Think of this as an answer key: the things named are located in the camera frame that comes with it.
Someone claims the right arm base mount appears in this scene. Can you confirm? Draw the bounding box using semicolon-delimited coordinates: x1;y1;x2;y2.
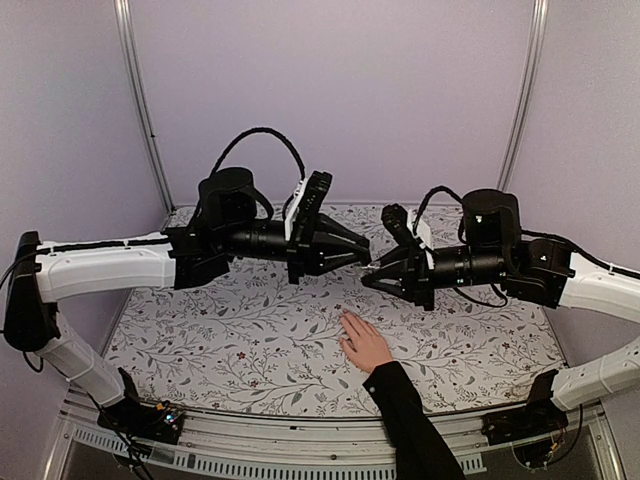
481;369;568;445

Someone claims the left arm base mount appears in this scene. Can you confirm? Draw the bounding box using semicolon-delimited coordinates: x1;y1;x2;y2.
97;368;185;445

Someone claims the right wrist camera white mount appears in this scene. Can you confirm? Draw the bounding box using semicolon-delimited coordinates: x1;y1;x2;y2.
381;204;433;251

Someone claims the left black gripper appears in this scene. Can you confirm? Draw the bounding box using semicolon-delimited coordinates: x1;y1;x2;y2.
220;214;372;286

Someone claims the person's bare hand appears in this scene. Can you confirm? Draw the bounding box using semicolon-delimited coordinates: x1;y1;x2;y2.
339;310;393;374

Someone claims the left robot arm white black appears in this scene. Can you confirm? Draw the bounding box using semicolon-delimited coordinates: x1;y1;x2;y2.
3;167;371;434

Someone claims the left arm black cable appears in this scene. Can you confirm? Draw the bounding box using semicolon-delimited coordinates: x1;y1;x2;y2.
197;126;307;221

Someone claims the front aluminium slotted rail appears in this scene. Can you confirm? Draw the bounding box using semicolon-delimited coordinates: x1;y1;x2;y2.
43;392;626;479

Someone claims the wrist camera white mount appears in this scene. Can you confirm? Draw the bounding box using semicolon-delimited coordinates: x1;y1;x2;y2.
283;171;333;242
381;204;433;251

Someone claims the right aluminium frame post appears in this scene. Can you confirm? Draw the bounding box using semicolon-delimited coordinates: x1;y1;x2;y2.
496;0;549;191

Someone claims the aluminium frame post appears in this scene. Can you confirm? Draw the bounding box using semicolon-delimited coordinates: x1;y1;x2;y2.
496;0;549;191
113;0;176;213

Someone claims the black sleeved forearm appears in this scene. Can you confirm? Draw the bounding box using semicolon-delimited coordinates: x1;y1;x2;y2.
363;361;465;480

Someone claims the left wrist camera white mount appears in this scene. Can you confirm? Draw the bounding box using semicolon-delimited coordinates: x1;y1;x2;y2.
283;171;333;242

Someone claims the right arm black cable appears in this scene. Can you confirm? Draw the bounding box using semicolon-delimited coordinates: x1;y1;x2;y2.
417;185;466;226

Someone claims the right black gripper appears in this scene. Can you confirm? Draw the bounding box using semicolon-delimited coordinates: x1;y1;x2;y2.
360;243;509;313

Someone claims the left aluminium frame post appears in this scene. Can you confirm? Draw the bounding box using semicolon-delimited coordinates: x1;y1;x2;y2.
113;0;176;213

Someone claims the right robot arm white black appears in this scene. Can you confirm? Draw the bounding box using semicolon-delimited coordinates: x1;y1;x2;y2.
361;186;639;322

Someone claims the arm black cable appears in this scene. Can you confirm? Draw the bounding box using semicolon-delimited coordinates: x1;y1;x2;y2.
197;126;307;221
417;185;466;226

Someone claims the floral patterned table mat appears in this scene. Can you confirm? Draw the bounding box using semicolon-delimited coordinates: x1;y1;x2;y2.
105;259;564;417

